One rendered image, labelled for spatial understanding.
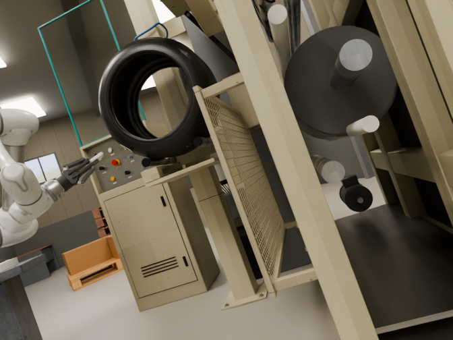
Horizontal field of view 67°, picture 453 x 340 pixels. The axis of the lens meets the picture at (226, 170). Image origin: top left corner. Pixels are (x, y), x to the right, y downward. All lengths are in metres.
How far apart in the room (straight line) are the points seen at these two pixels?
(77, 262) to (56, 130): 5.26
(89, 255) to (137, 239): 2.93
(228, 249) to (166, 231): 0.60
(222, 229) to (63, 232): 7.98
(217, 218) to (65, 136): 8.25
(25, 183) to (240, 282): 1.24
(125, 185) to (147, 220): 0.30
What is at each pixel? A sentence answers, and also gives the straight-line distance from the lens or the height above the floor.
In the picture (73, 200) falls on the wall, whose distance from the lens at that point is 9.74.
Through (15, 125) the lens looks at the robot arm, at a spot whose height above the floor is 1.30.
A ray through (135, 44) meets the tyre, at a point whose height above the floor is 1.42.
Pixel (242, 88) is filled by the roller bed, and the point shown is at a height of 1.11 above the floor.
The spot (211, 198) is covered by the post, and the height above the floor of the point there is 0.61.
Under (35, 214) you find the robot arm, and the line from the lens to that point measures 1.60.
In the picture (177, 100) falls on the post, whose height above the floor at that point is 1.21.
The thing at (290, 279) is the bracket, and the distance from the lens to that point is 1.12.
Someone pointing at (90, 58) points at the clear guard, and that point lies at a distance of 2.78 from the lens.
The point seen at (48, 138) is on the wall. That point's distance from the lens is 10.03.
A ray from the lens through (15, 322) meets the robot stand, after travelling 2.10.
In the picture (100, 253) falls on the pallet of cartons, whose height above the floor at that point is 0.29.
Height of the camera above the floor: 0.70
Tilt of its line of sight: 1 degrees up
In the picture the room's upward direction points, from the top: 20 degrees counter-clockwise
